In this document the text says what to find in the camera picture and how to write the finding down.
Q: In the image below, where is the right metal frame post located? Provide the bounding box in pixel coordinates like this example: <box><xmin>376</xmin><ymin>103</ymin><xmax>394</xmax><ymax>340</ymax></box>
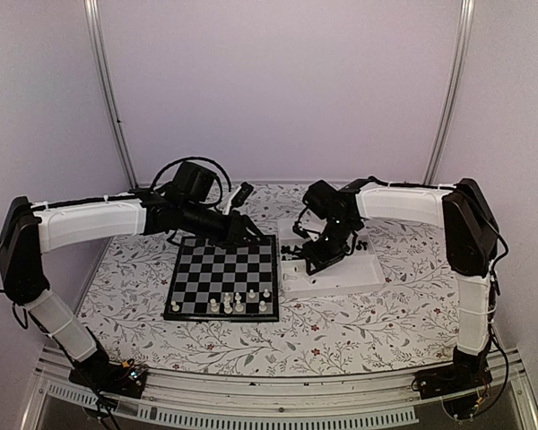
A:
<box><xmin>423</xmin><ymin>0</ymin><xmax>475</xmax><ymax>185</ymax></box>

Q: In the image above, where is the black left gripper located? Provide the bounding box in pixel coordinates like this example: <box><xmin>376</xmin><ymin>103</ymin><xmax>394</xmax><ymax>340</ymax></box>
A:
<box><xmin>180</xmin><ymin>201</ymin><xmax>268</xmax><ymax>250</ymax></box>

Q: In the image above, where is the left metal frame post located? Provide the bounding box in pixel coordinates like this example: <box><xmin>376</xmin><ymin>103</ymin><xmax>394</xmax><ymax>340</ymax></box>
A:
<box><xmin>83</xmin><ymin>0</ymin><xmax>138</xmax><ymax>188</ymax></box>

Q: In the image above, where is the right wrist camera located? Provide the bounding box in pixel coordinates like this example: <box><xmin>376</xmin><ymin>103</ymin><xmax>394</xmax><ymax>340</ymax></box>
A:
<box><xmin>292</xmin><ymin>221</ymin><xmax>310</xmax><ymax>240</ymax></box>

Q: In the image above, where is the metal frame post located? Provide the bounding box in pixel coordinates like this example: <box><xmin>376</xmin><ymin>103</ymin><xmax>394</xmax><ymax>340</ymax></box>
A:
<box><xmin>423</xmin><ymin>0</ymin><xmax>475</xmax><ymax>185</ymax></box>
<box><xmin>83</xmin><ymin>0</ymin><xmax>138</xmax><ymax>188</ymax></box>

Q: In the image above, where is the black piece far apart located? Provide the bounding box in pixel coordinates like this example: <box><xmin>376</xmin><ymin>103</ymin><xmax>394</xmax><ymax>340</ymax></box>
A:
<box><xmin>356</xmin><ymin>240</ymin><xmax>368</xmax><ymax>251</ymax></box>

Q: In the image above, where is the floral table mat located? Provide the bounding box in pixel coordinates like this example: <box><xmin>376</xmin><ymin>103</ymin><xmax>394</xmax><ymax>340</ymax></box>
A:
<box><xmin>71</xmin><ymin>181</ymin><xmax>494</xmax><ymax>375</ymax></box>

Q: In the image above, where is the white chess pieces pile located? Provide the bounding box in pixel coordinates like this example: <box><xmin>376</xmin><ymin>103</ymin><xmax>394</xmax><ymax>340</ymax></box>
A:
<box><xmin>282</xmin><ymin>261</ymin><xmax>317</xmax><ymax>290</ymax></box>

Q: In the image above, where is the white plastic tray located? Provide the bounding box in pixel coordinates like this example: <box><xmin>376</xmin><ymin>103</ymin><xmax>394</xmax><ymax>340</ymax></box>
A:
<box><xmin>277</xmin><ymin>219</ymin><xmax>385</xmax><ymax>298</ymax></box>

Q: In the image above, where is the black chess pieces pile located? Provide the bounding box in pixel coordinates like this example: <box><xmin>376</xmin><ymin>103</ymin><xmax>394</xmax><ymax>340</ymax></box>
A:
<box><xmin>280</xmin><ymin>245</ymin><xmax>304</xmax><ymax>261</ymax></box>

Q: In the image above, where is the black grey chessboard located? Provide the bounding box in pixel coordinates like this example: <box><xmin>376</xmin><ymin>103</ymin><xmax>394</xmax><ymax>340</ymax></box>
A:
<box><xmin>163</xmin><ymin>235</ymin><xmax>280</xmax><ymax>323</ymax></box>

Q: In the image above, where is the aluminium front rail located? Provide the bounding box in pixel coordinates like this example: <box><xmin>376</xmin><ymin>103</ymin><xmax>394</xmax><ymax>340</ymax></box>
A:
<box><xmin>21</xmin><ymin>348</ymin><xmax>538</xmax><ymax>429</ymax></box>

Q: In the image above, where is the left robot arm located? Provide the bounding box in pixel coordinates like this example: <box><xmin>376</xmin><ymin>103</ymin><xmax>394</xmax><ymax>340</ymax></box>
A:
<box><xmin>0</xmin><ymin>157</ymin><xmax>264</xmax><ymax>389</ymax></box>

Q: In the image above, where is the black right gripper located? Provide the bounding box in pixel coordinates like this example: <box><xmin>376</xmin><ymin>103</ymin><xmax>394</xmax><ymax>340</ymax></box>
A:
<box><xmin>303</xmin><ymin>219</ymin><xmax>357</xmax><ymax>277</ymax></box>

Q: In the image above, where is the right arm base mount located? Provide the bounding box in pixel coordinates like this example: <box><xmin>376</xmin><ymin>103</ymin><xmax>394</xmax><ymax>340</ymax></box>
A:
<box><xmin>411</xmin><ymin>364</ymin><xmax>492</xmax><ymax>421</ymax></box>

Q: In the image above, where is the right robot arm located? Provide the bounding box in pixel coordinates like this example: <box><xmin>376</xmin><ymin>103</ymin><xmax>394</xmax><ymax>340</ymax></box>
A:
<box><xmin>292</xmin><ymin>176</ymin><xmax>508</xmax><ymax>391</ymax></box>

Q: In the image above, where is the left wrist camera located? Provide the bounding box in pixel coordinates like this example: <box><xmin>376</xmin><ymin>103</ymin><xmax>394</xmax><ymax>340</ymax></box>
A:
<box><xmin>219</xmin><ymin>182</ymin><xmax>254</xmax><ymax>215</ymax></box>

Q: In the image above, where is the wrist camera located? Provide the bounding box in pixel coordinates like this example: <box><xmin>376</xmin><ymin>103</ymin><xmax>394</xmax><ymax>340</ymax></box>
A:
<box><xmin>292</xmin><ymin>221</ymin><xmax>310</xmax><ymax>240</ymax></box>
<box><xmin>219</xmin><ymin>182</ymin><xmax>254</xmax><ymax>215</ymax></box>

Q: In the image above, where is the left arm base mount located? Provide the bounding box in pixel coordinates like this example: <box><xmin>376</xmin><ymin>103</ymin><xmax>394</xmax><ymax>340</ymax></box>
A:
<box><xmin>69</xmin><ymin>355</ymin><xmax>148</xmax><ymax>399</ymax></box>

